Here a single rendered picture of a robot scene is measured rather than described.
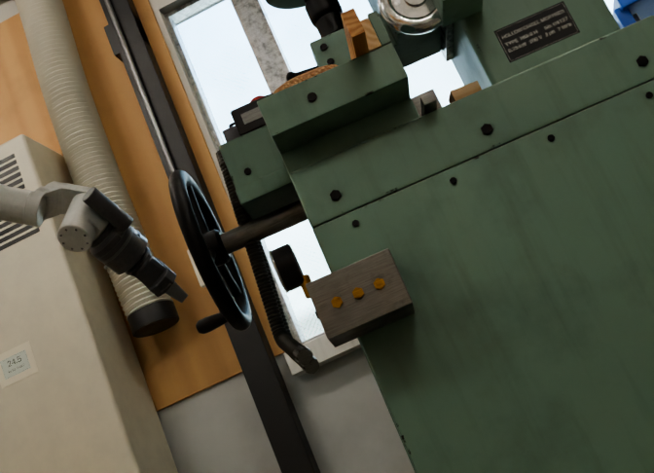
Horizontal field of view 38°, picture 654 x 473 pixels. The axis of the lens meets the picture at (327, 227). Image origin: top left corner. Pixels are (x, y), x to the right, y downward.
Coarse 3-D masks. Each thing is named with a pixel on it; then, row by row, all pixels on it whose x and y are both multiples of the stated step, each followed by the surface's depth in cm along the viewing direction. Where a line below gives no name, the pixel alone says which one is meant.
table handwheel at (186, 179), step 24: (192, 192) 162; (192, 216) 147; (264, 216) 158; (288, 216) 157; (192, 240) 145; (216, 240) 157; (240, 240) 158; (216, 264) 158; (216, 288) 146; (240, 288) 168; (240, 312) 152
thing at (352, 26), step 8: (352, 8) 130; (344, 16) 130; (352, 16) 130; (344, 24) 132; (352, 24) 130; (360, 24) 130; (352, 32) 129; (360, 32) 129; (352, 40) 130; (360, 40) 131; (352, 48) 134; (360, 48) 133; (352, 56) 140
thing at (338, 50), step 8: (384, 24) 162; (336, 32) 163; (344, 32) 163; (320, 40) 163; (328, 40) 163; (336, 40) 162; (344, 40) 162; (392, 40) 161; (312, 48) 163; (320, 48) 162; (328, 48) 162; (336, 48) 162; (344, 48) 162; (320, 56) 162; (328, 56) 162; (336, 56) 162; (344, 56) 161; (320, 64) 162; (328, 64) 161
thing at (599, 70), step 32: (640, 32) 137; (544, 64) 137; (576, 64) 137; (608, 64) 136; (640, 64) 135; (480, 96) 137; (512, 96) 136; (544, 96) 136; (576, 96) 135; (608, 96) 135; (416, 128) 137; (448, 128) 136; (480, 128) 136; (512, 128) 135; (352, 160) 137; (384, 160) 136; (416, 160) 136; (448, 160) 135; (320, 192) 136; (352, 192) 136; (384, 192) 135; (320, 224) 136
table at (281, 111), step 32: (352, 64) 135; (384, 64) 134; (288, 96) 135; (320, 96) 134; (352, 96) 134; (384, 96) 137; (288, 128) 134; (320, 128) 138; (256, 192) 154; (288, 192) 158
